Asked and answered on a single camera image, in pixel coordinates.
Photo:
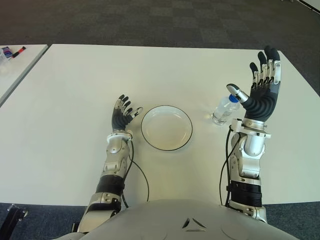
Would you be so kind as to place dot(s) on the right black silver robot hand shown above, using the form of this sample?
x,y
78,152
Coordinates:
x,y
261,102

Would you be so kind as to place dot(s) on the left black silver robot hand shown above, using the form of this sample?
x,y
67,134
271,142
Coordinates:
x,y
120,121

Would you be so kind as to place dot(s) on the clear water bottle blue cap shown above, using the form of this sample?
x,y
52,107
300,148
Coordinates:
x,y
225,110

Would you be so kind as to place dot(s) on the left silver black robot arm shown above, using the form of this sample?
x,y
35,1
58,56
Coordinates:
x,y
114,151

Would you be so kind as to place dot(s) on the right silver black robot arm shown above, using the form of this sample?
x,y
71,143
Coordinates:
x,y
252,147

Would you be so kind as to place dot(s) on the white plate with black rim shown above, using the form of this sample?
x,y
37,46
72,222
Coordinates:
x,y
166,128

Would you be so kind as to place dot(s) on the grey robot torso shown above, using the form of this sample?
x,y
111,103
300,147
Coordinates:
x,y
175,220

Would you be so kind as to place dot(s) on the red and black marker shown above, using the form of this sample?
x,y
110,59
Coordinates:
x,y
18,52

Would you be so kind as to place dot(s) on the blue and white packet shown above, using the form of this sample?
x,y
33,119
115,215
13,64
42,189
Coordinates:
x,y
6,53

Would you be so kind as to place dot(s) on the black wheeled stand base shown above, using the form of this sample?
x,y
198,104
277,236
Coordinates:
x,y
12,216

